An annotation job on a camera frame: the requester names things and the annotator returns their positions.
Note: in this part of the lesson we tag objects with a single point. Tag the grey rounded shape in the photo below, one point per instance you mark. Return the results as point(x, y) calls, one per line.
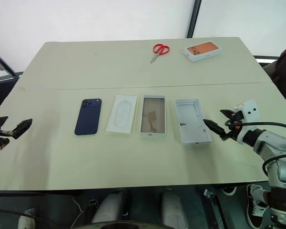
point(172, 206)
point(108, 207)

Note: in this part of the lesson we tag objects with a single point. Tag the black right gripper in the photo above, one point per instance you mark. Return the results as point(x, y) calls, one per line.
point(234, 133)

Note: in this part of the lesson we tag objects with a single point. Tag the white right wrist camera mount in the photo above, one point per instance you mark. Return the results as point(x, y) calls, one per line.
point(249, 111)

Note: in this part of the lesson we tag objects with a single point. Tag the white phone box, orange print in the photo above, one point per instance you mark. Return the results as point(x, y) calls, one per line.
point(202, 51)

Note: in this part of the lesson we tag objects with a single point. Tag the dark slanted metal rail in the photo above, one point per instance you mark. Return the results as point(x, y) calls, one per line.
point(2, 63)

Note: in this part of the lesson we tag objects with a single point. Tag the metal table leg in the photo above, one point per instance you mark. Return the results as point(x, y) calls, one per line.
point(212, 205)

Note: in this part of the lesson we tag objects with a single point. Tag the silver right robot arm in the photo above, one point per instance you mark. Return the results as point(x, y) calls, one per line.
point(274, 143)

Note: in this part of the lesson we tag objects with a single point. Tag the phone box lid, brown inside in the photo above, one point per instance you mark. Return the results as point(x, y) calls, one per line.
point(153, 114)

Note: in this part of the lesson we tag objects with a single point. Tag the dark blue smartphone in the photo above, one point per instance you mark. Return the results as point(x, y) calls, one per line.
point(87, 119)

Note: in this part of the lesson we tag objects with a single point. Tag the black and white sneaker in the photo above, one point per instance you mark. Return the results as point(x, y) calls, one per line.
point(256, 205)

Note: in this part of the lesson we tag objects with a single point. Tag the black window frame post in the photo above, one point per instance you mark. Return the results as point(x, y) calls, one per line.
point(194, 19)

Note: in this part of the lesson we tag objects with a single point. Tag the pale blue phone box base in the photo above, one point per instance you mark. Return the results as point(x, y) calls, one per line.
point(193, 121)

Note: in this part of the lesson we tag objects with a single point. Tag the white moulded insert tray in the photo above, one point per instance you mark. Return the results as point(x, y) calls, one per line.
point(121, 114)

